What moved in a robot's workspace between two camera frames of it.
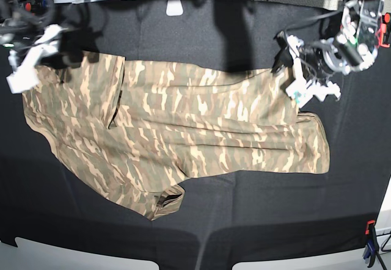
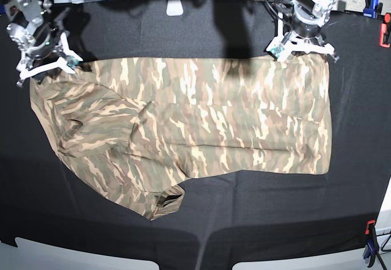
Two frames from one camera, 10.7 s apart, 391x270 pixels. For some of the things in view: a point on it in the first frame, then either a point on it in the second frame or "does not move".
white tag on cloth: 174,7 does not move
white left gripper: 25,76 to 62,57
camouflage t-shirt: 140,129 does not move
